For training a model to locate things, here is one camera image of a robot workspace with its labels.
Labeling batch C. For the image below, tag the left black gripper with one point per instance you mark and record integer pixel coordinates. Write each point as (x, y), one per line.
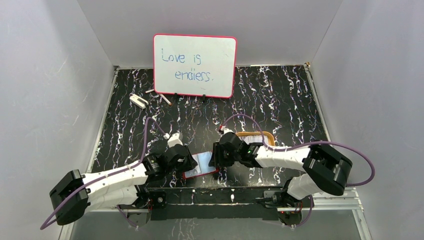
(187, 159)

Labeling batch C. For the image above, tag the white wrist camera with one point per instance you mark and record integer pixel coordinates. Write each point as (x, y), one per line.
(173, 139)
(223, 130)

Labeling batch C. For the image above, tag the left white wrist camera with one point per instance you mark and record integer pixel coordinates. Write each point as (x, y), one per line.
(173, 139)

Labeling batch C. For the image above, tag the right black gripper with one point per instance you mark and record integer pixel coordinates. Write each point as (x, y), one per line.
(216, 158)

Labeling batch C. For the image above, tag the cards in tray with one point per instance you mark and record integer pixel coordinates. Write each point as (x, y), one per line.
(255, 139)

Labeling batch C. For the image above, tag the tan oval card tray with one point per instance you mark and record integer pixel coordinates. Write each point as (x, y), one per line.
(269, 135)

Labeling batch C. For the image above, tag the red leather card holder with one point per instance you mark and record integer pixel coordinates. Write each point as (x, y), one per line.
(202, 165)

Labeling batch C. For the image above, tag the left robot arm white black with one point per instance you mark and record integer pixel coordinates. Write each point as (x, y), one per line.
(76, 193)

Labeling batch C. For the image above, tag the white marker pen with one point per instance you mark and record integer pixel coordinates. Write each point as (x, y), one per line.
(165, 99)

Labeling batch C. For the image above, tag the white board eraser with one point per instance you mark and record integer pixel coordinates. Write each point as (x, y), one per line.
(139, 101)

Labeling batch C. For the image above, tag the white board with red frame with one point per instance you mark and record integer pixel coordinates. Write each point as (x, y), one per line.
(194, 65)

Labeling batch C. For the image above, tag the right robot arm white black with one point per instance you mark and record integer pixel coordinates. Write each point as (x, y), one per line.
(324, 168)

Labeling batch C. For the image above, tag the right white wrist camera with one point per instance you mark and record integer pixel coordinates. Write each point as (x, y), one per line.
(223, 130)

